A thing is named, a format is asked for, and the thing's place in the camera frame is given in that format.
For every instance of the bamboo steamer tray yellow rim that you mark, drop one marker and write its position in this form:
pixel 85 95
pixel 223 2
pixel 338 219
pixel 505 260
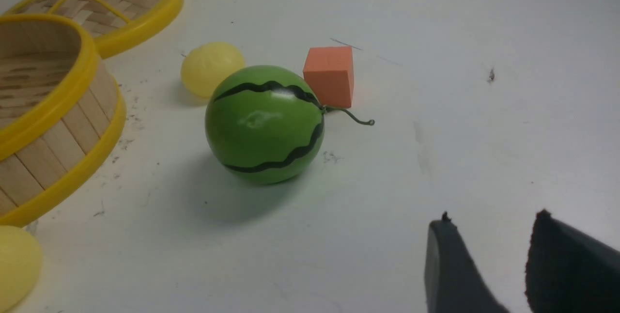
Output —
pixel 62 113

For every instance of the green toy watermelon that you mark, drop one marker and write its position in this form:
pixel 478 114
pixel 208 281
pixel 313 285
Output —
pixel 265 124

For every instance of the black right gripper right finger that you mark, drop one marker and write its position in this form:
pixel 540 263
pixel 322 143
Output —
pixel 568 271

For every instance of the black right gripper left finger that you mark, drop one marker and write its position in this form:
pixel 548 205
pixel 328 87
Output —
pixel 453 283

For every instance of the yellow toy bun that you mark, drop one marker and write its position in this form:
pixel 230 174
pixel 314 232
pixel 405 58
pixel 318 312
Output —
pixel 21 260
pixel 206 66

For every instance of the orange foam cube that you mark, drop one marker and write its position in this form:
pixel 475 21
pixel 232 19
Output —
pixel 329 71

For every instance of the woven bamboo steamer lid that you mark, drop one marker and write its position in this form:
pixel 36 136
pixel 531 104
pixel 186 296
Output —
pixel 115 25

